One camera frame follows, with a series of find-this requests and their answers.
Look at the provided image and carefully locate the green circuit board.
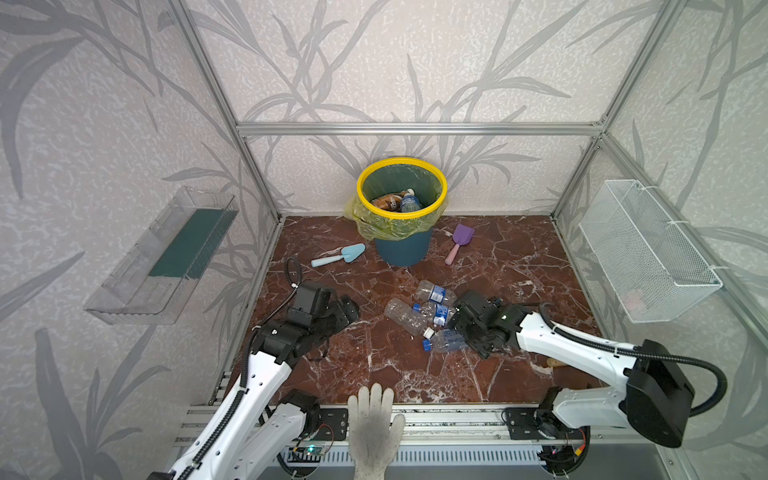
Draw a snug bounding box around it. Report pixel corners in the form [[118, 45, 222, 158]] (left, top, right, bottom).
[[286, 444, 332, 463]]

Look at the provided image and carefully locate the brown tea bottle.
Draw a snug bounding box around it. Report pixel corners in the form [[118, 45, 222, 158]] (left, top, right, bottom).
[[370, 192, 404, 212]]

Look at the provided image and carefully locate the white wire basket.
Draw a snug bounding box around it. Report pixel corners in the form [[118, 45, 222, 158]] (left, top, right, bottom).
[[580, 179, 723, 324]]

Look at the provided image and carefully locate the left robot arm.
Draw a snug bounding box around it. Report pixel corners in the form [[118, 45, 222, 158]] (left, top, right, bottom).
[[149, 295, 359, 479]]

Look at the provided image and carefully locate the white knit glove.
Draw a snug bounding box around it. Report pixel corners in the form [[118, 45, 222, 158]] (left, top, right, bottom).
[[347, 383, 405, 480]]

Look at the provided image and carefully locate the clear plastic shelf tray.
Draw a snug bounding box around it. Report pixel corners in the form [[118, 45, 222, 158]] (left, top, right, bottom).
[[84, 187, 239, 326]]

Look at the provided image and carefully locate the small clear bottle blue label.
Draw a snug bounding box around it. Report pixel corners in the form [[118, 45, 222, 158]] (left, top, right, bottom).
[[415, 280, 457, 307]]

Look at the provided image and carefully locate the purple toy shovel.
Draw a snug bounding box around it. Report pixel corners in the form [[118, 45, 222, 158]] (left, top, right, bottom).
[[444, 224, 475, 265]]

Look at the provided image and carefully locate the aluminium frame crossbar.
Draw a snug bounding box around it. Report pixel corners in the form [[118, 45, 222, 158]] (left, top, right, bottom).
[[236, 122, 603, 137]]

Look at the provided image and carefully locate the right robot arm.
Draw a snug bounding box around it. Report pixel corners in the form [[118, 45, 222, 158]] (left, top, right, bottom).
[[447, 293, 728, 448]]

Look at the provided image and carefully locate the clear ribbed bottle white cap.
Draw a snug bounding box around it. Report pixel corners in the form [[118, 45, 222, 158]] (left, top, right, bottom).
[[384, 298, 435, 340]]

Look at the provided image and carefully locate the clear bottle blue label white cap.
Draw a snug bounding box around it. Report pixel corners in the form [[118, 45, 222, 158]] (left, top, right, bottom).
[[400, 189, 422, 213]]

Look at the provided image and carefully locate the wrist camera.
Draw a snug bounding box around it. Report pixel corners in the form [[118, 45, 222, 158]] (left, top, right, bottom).
[[456, 290, 502, 321], [287, 281, 332, 330]]

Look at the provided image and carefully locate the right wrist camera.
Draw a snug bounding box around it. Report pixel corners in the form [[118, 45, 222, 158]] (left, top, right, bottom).
[[456, 290, 502, 321]]

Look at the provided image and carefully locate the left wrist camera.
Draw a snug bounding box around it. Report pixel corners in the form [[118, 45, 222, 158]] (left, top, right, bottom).
[[287, 281, 332, 330]]

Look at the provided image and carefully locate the yellow plastic bin liner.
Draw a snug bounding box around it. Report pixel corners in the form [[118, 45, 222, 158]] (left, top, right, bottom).
[[344, 196, 447, 241]]

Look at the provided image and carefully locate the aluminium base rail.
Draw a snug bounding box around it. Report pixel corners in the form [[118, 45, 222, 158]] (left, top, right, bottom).
[[172, 403, 654, 448]]

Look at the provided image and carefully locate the crushed clear bottle blue label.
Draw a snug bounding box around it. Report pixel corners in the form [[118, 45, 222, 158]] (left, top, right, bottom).
[[413, 301, 456, 327]]

